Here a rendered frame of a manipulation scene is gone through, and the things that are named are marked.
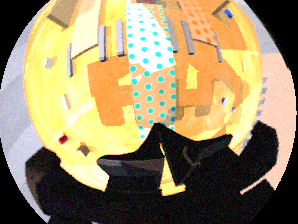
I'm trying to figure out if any red cylinder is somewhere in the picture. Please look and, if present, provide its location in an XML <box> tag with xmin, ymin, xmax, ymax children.
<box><xmin>59</xmin><ymin>135</ymin><xmax>68</xmax><ymax>145</ymax></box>

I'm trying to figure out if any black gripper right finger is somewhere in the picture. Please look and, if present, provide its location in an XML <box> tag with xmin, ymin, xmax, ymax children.
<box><xmin>157</xmin><ymin>123</ymin><xmax>233</xmax><ymax>186</ymax></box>

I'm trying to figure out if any pink labelled cube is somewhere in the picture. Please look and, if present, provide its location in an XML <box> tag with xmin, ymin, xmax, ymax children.
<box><xmin>137</xmin><ymin>0</ymin><xmax>156</xmax><ymax>6</ymax></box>

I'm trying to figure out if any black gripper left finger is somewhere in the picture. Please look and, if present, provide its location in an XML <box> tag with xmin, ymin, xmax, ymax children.
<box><xmin>96</xmin><ymin>123</ymin><xmax>166</xmax><ymax>189</ymax></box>

